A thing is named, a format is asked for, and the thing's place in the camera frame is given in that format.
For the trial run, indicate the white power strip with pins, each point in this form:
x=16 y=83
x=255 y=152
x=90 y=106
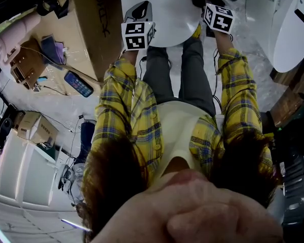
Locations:
x=64 y=176

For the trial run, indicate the black round device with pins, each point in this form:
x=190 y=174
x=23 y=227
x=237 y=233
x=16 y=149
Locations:
x=5 y=128

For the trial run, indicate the small beige cardboard box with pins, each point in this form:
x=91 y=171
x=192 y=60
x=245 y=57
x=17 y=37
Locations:
x=36 y=128

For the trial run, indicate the person's face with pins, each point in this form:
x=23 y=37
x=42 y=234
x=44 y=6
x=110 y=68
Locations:
x=192 y=211

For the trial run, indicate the white cabinet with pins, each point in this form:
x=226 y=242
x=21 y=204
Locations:
x=22 y=171

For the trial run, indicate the black stepped equipment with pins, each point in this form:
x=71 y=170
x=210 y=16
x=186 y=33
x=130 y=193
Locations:
x=294 y=181

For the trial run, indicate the purple pouch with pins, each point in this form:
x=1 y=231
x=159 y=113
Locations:
x=53 y=49

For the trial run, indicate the person's yellow plaid shirt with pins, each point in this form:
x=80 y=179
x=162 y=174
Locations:
x=144 y=115

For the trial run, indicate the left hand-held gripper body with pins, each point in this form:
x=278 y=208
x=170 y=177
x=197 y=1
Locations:
x=136 y=35

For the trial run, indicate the person's yellow shoe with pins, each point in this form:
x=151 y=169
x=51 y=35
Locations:
x=197 y=33

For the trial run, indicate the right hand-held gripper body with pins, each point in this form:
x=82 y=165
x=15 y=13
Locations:
x=219 y=18

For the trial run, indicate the dark blue smartphone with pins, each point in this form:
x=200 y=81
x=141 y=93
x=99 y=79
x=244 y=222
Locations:
x=78 y=84

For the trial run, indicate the person's grey trousers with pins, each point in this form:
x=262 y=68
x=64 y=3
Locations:
x=192 y=80

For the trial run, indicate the pink rolled bag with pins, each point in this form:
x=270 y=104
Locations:
x=12 y=34

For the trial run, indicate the person's right forearm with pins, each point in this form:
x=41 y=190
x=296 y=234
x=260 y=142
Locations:
x=236 y=75

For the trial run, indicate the large brown cardboard box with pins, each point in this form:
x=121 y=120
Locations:
x=91 y=21

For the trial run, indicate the person's left forearm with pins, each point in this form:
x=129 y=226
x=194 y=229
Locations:
x=121 y=80

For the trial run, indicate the black bag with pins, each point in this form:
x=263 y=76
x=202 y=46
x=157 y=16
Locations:
x=53 y=1

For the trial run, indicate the person's cream undershirt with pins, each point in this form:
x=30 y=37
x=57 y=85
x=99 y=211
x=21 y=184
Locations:
x=177 y=135

